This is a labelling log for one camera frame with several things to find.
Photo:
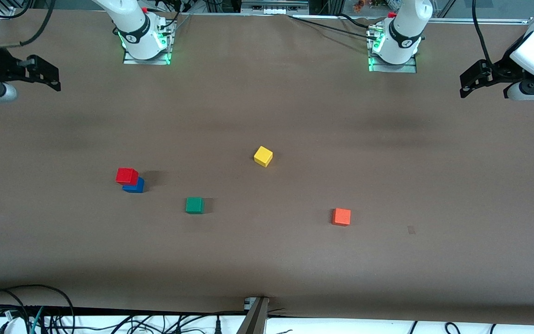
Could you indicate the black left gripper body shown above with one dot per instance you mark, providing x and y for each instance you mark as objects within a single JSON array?
[{"x": 498, "y": 73}]

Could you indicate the red cube block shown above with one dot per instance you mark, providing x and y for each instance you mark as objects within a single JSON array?
[{"x": 127, "y": 176}]

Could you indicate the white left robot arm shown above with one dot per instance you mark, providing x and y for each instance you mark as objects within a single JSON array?
[{"x": 406, "y": 32}]

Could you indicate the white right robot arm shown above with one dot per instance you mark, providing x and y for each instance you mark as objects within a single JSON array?
[{"x": 132, "y": 23}]

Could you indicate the blue cube block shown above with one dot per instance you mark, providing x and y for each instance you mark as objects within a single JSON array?
[{"x": 135, "y": 188}]

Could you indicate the green cube block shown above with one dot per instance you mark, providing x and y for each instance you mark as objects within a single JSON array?
[{"x": 194, "y": 205}]

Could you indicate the orange cube block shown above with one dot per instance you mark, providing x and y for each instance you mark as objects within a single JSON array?
[{"x": 341, "y": 216}]

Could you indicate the yellow cube block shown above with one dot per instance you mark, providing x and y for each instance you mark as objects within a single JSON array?
[{"x": 263, "y": 156}]

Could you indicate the white power strip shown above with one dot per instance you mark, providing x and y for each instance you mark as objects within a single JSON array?
[{"x": 274, "y": 5}]

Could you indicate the aluminium frame profile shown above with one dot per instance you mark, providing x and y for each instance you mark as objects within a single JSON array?
[{"x": 12, "y": 9}]

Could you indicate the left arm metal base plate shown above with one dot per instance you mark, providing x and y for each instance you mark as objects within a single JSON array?
[{"x": 392, "y": 68}]

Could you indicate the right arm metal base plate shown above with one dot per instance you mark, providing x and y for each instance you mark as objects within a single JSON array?
[{"x": 146, "y": 61}]

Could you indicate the small metal clamp bracket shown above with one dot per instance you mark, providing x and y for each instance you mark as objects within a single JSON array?
[{"x": 249, "y": 304}]

